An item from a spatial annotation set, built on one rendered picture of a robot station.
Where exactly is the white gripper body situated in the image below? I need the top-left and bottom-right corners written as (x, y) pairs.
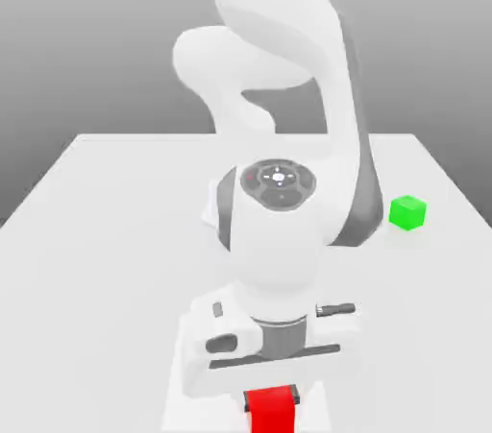
top-left (181, 340), bottom-right (363, 400)

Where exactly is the small red cube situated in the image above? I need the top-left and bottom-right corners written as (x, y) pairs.
top-left (245, 384), bottom-right (298, 433)

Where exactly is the small green cube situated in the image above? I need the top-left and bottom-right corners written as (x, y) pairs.
top-left (388, 194), bottom-right (429, 231)

